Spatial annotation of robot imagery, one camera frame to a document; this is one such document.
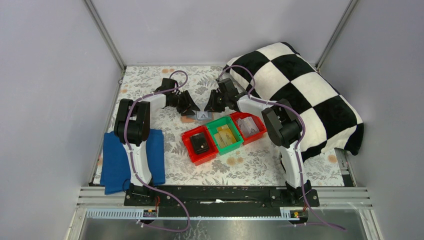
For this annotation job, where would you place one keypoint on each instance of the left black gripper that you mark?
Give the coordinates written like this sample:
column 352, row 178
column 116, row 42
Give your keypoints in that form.
column 182, row 100

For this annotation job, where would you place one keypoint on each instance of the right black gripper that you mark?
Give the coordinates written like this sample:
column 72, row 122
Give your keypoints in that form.
column 218, row 100

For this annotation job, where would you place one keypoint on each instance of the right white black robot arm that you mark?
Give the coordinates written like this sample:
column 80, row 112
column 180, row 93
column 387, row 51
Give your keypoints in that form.
column 283, row 125

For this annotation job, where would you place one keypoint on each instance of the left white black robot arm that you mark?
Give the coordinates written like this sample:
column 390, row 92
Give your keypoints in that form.
column 132, row 124

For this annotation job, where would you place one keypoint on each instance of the gold credit cards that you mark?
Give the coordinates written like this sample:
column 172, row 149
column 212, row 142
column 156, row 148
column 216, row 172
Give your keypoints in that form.
column 224, row 136

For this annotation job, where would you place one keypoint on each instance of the silver white credit cards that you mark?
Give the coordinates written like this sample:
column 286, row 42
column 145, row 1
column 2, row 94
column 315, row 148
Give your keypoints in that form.
column 247, row 126

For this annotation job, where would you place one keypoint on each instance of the black card stack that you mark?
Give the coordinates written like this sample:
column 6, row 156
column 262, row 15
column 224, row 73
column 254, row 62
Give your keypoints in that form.
column 199, row 143

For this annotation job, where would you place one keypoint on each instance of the green plastic bin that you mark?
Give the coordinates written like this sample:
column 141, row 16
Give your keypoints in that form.
column 211, row 127

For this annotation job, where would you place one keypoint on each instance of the right red plastic bin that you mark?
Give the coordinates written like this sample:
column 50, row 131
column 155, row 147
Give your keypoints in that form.
column 236, row 115

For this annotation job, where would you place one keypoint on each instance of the red plastic bin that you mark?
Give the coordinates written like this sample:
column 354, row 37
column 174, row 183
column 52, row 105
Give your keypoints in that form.
column 202, row 158
column 236, row 115

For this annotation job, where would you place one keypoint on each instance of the left red plastic bin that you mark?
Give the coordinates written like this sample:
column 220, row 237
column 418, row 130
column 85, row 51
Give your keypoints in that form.
column 202, row 158

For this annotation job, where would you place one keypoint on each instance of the black white checkered blanket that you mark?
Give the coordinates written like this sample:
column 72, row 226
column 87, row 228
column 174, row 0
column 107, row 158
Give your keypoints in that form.
column 277, row 71

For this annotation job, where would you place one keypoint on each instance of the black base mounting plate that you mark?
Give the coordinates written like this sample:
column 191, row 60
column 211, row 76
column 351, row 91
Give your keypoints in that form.
column 269, row 196

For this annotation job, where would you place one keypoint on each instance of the blue folded cloth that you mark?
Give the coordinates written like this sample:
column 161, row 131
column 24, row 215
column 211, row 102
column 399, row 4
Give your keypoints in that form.
column 115, row 176

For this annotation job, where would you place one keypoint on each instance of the aluminium frame rail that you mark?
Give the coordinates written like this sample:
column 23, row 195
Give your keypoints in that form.
column 99, row 205

